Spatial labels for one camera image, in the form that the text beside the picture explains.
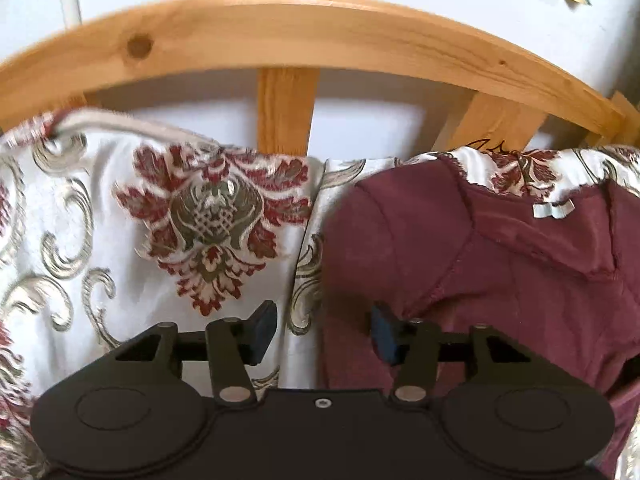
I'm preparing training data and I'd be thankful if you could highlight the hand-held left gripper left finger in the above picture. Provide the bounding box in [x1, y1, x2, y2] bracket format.
[114, 300, 279, 409]

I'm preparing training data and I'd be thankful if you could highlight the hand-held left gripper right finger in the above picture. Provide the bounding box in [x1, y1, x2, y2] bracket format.
[371, 302, 532, 407]

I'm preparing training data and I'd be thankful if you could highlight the maroon shirt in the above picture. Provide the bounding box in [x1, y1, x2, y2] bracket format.
[320, 152, 640, 480]

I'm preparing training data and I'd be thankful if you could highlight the white floral patterned bedspread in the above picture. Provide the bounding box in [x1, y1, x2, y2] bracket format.
[0, 109, 640, 480]

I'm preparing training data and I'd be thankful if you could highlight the wooden bed frame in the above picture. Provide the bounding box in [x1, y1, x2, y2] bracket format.
[0, 0, 640, 161]

